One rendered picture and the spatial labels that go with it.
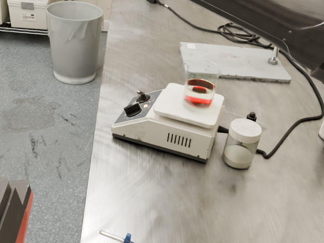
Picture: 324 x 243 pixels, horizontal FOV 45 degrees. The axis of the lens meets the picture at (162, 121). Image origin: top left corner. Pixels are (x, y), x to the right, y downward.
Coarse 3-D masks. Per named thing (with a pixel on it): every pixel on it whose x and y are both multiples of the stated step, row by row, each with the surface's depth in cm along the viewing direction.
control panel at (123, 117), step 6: (150, 96) 83; (156, 96) 81; (132, 102) 84; (144, 102) 81; (150, 102) 80; (144, 108) 78; (138, 114) 76; (144, 114) 75; (120, 120) 78; (126, 120) 76
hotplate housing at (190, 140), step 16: (112, 128) 77; (128, 128) 76; (144, 128) 75; (160, 128) 74; (176, 128) 72; (192, 128) 72; (208, 128) 73; (224, 128) 80; (144, 144) 77; (160, 144) 76; (176, 144) 74; (192, 144) 73; (208, 144) 72
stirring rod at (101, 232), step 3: (99, 231) 55; (102, 231) 55; (105, 231) 55; (102, 234) 55; (105, 234) 55; (108, 234) 54; (111, 234) 55; (108, 237) 54; (111, 237) 54; (114, 237) 54; (117, 237) 54; (120, 237) 54; (117, 240) 54; (120, 240) 54; (123, 240) 54; (126, 240) 54
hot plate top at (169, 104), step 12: (168, 84) 81; (168, 96) 77; (180, 96) 78; (216, 96) 79; (156, 108) 73; (168, 108) 73; (180, 108) 74; (216, 108) 76; (180, 120) 72; (192, 120) 71; (204, 120) 72; (216, 120) 72
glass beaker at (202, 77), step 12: (192, 60) 73; (204, 60) 74; (192, 72) 70; (204, 72) 75; (216, 72) 73; (192, 84) 71; (204, 84) 70; (216, 84) 71; (192, 96) 72; (204, 96) 71; (192, 108) 73; (204, 108) 73
